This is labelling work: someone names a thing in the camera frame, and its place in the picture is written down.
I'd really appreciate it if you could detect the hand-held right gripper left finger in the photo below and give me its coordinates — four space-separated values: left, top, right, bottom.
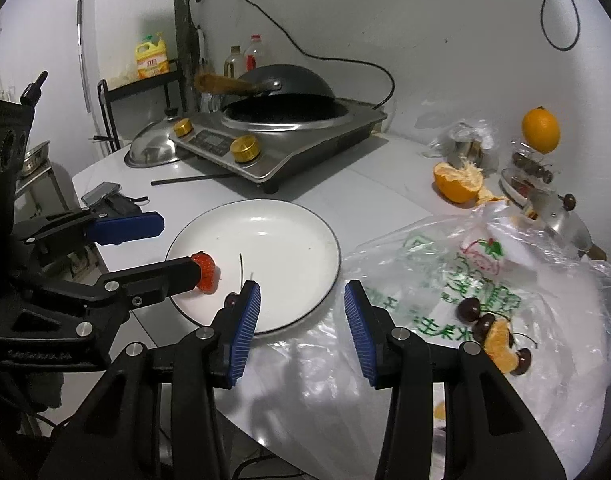
43 280 262 480

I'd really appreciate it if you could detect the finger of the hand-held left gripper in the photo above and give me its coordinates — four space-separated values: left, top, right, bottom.
16 210 165 256
40 256 202 321

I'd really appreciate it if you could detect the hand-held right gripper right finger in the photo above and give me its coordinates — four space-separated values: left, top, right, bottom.
343 280 569 480

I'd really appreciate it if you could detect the red strawberry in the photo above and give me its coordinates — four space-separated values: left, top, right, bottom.
192 251 221 294

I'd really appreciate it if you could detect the white round plate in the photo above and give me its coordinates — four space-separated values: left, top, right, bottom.
164 199 342 337

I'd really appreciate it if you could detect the clear printed plastic bag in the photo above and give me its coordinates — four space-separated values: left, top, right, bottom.
266 205 611 480

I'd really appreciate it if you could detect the smartphone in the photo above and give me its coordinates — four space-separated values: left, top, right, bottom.
80 181 122 207

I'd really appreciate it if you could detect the glass pot lid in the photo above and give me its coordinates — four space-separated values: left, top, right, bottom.
124 107 186 168

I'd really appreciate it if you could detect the black metal rack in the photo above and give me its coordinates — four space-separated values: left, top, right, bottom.
93 57 186 153

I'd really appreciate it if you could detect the yellow dish soap bottle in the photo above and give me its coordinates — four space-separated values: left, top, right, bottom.
136 31 167 80

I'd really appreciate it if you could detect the half-peeled orange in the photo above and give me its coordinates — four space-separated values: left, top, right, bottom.
433 157 486 204

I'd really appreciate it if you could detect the silver induction cooker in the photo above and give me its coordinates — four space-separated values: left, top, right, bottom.
173 95 389 195

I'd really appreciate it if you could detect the black umbrella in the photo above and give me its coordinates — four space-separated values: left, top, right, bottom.
183 0 206 111

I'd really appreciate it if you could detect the dark oil bottle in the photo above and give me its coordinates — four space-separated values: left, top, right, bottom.
224 45 244 80

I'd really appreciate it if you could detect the clear bottle with red cap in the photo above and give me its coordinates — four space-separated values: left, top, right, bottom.
243 34 265 73

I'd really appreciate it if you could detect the dark vertical pipe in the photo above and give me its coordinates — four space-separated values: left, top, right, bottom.
173 0 190 111

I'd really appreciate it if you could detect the small clear plastic bag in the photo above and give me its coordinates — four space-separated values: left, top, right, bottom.
425 119 501 171

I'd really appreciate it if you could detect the steel pot with wooden knob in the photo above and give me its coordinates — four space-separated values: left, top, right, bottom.
523 187 609 261

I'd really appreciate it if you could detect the cluster of dark cherries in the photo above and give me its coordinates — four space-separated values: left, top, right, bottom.
514 154 555 184

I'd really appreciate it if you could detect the glass jar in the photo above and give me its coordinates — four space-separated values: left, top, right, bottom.
500 140 556 202

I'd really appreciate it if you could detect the whole orange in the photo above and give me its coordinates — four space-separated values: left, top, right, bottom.
522 106 561 155

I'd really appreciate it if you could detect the grey wall rail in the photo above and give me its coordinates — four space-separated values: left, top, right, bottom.
76 0 91 115

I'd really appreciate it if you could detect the black wok with wooden handle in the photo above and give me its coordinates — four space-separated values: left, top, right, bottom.
194 63 336 111

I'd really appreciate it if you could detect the black cooker power cable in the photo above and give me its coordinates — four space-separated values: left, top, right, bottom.
228 0 396 111

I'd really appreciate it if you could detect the black looped cable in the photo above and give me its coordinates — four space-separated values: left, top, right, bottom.
535 0 581 52

